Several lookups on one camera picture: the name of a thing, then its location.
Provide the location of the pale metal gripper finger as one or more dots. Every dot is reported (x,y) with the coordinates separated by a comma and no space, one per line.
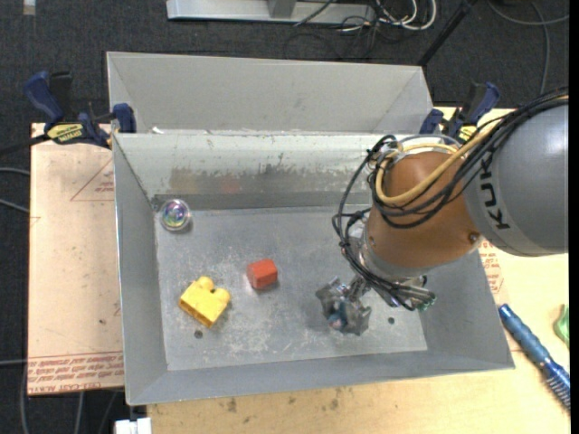
(355,318)
(332,289)

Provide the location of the grey metal bin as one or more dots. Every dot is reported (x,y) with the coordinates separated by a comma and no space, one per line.
(289,251)

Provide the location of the red block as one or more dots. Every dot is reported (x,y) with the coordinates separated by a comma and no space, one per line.
(262,274)

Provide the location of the yellow toy brick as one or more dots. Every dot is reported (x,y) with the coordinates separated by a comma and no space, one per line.
(203,303)

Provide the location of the clear iridescent ball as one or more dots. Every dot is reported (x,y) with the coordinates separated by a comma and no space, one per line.
(175,215)

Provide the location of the blue ribbed tool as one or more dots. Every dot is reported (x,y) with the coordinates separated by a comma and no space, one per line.
(529,339)

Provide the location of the green plastic thing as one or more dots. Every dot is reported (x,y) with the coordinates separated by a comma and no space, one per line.
(562,326)

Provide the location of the brown cardboard board, red print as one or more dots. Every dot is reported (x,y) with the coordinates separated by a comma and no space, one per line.
(72,260)

